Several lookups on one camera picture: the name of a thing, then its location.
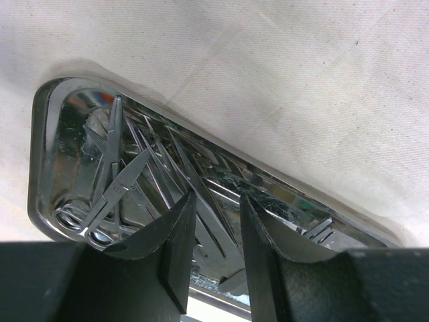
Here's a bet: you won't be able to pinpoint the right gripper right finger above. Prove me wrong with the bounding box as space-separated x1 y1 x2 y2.
240 194 428 321

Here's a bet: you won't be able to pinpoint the steel scalpel handle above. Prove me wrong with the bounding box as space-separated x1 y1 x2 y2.
302 217 333 244

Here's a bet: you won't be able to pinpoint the steel forceps with rings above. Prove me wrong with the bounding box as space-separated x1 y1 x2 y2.
55 95 125 232

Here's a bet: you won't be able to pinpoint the beige cloth wrap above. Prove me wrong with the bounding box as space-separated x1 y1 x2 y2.
1 1 428 247

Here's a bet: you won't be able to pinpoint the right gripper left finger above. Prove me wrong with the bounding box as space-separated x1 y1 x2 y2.
1 192 196 321

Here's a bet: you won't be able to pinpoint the steel surgical scissors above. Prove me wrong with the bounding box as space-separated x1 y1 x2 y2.
52 150 150 250

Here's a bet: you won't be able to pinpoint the steel instrument tray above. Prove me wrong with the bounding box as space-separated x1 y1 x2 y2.
27 77 400 318

